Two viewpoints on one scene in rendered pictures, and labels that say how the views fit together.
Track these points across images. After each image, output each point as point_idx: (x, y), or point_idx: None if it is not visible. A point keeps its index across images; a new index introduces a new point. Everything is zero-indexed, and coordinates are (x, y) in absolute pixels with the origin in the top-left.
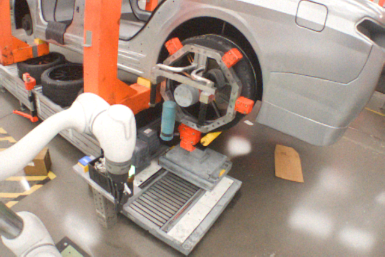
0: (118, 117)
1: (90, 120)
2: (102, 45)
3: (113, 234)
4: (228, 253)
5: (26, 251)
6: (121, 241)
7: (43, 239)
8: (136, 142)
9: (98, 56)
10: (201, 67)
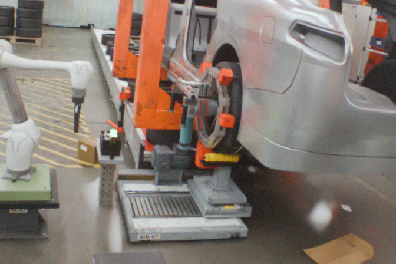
0: (76, 63)
1: None
2: (145, 55)
3: (99, 207)
4: None
5: None
6: (98, 213)
7: (30, 135)
8: (164, 148)
9: (141, 63)
10: None
